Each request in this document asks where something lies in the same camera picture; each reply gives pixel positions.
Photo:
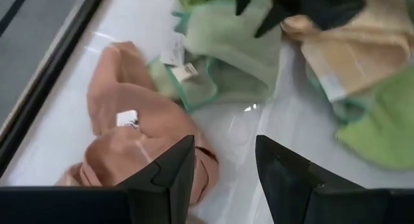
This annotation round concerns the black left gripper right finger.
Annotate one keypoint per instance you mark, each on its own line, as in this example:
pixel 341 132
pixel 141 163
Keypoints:
pixel 284 185

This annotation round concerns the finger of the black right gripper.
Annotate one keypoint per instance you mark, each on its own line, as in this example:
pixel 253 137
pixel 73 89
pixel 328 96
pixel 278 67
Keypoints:
pixel 242 0
pixel 270 18

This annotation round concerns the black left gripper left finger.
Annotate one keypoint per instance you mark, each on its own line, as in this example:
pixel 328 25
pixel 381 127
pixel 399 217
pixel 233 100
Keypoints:
pixel 168 185

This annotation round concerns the pink towel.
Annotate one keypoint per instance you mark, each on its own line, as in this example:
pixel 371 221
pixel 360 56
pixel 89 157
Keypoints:
pixel 129 94

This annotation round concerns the pale mint towel teal trim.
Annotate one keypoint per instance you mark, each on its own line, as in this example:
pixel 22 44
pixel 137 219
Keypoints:
pixel 226 36
pixel 200 88

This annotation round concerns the beige yellow towel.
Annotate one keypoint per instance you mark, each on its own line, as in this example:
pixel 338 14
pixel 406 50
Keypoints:
pixel 355 55

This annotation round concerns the black table edge rail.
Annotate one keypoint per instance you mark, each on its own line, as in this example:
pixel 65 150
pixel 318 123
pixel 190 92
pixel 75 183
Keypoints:
pixel 39 88

